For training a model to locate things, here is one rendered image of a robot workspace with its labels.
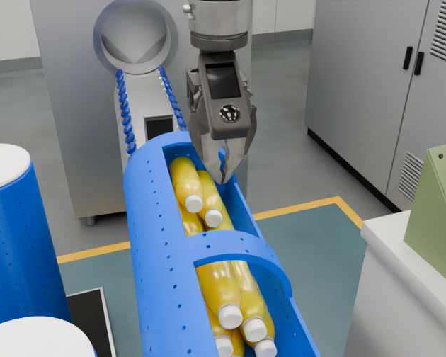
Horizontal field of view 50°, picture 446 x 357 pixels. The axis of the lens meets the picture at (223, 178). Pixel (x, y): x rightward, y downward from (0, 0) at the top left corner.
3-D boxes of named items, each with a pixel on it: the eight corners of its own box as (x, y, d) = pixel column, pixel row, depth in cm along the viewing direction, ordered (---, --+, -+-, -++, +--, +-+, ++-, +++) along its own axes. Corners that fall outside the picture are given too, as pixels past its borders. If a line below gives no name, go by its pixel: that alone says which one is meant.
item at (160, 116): (174, 151, 172) (172, 111, 164) (176, 156, 169) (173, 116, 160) (146, 154, 170) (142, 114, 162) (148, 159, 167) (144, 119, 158)
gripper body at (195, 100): (236, 103, 70) (238, 19, 63) (253, 129, 63) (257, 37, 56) (185, 108, 68) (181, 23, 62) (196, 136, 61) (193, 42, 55)
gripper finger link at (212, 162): (214, 166, 73) (214, 110, 68) (224, 188, 68) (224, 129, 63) (194, 168, 72) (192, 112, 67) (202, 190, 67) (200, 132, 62)
